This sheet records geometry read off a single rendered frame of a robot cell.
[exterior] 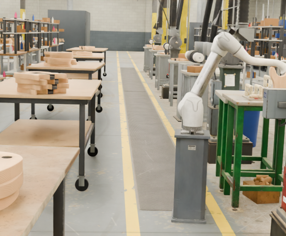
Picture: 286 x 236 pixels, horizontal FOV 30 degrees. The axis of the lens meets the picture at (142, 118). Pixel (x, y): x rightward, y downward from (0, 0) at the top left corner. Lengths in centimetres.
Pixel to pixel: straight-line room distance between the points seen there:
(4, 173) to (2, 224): 18
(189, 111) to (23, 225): 270
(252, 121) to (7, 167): 563
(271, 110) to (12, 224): 241
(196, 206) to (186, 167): 32
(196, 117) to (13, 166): 255
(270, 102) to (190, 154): 83
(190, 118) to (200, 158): 32
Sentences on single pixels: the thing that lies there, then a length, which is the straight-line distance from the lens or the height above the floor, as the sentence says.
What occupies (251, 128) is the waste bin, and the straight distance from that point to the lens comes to 722.
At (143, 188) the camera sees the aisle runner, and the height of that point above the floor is 0.
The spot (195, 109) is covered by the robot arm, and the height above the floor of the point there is 89.
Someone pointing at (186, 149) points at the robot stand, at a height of 59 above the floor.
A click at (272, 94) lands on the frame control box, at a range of 373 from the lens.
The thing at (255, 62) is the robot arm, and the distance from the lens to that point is 437.
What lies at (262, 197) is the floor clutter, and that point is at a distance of 496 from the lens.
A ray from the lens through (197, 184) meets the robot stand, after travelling 427.
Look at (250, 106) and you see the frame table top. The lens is 454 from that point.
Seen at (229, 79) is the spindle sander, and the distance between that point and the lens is 632.
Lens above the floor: 148
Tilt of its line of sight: 9 degrees down
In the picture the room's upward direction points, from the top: 2 degrees clockwise
